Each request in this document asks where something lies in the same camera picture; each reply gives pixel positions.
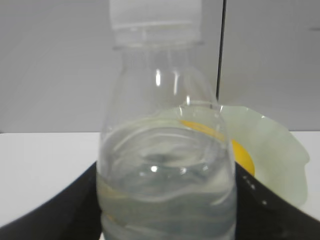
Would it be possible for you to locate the pale green wavy plate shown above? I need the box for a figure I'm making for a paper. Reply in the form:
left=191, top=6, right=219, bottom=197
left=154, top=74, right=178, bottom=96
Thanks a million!
left=220, top=105, right=310, bottom=207

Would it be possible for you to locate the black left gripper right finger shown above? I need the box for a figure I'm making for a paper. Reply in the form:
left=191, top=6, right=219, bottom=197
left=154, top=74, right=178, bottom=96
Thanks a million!
left=235, top=163, right=320, bottom=240

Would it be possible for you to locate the black wall cable left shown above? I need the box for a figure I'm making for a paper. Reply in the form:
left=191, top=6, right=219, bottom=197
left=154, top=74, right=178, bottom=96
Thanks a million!
left=216, top=0, right=228, bottom=102

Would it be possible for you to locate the clear water bottle green label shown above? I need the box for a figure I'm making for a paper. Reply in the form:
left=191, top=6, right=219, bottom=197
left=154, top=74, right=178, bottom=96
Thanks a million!
left=96, top=0, right=237, bottom=240

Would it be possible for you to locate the yellow mango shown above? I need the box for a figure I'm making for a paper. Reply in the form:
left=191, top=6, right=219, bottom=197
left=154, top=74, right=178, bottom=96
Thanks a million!
left=180, top=120, right=255, bottom=176

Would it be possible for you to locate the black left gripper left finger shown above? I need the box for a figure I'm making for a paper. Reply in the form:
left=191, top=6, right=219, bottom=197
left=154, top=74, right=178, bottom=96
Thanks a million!
left=0, top=164, right=102, bottom=240

